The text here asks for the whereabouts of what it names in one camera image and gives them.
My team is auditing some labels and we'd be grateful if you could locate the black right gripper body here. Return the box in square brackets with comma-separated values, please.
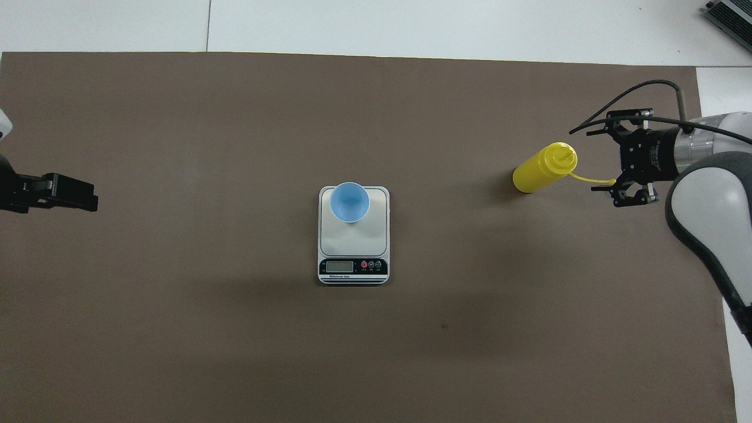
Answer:
[619, 125, 683, 190]

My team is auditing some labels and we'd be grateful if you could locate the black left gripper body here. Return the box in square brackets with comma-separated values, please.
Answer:
[0, 154, 27, 213]

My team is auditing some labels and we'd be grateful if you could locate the yellow squeeze bottle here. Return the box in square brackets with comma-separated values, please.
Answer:
[513, 142, 616, 194]

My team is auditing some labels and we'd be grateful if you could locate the blue plastic cup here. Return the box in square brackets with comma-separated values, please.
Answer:
[329, 182, 371, 224]

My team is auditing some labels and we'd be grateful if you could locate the silver digital kitchen scale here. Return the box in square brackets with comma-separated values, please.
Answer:
[318, 186, 390, 286]

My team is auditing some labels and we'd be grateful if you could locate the grey ribbed metal device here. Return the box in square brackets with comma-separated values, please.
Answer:
[705, 0, 752, 53]

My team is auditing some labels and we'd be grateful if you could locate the brown table mat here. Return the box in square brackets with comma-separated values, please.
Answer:
[0, 52, 737, 423]

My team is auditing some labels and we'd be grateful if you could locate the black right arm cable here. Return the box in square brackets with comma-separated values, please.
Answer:
[569, 80, 752, 145]

